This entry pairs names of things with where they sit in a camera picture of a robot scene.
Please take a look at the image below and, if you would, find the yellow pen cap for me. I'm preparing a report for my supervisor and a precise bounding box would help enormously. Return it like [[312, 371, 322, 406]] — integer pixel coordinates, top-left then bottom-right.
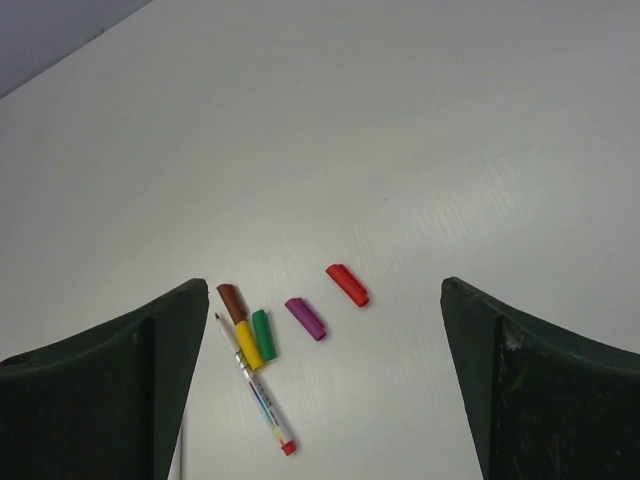
[[234, 320, 265, 370]]

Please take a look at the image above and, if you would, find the red pen cap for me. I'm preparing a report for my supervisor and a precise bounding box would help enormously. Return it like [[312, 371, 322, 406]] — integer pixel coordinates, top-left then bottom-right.
[[326, 263, 370, 308]]

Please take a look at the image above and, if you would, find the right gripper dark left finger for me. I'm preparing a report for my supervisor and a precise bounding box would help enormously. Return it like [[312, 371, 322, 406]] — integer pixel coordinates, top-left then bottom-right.
[[1, 279, 209, 479]]

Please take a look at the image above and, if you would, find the brown pen cap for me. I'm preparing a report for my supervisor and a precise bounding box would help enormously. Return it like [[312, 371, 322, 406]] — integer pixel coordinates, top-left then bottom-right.
[[216, 284, 247, 324]]

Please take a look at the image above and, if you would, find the white pen brown tip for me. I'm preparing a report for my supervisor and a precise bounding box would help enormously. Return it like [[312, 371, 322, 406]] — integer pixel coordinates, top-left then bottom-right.
[[215, 313, 298, 456]]

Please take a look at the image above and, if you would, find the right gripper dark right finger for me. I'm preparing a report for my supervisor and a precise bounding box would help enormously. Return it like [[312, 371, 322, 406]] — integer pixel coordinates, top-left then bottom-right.
[[440, 277, 639, 479]]

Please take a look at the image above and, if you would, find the green pen cap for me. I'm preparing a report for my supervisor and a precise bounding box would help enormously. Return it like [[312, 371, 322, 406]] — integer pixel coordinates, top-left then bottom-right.
[[252, 309, 277, 362]]

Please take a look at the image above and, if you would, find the purple pen cap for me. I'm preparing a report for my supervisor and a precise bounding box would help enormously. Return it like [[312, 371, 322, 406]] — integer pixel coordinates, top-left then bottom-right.
[[285, 297, 328, 341]]

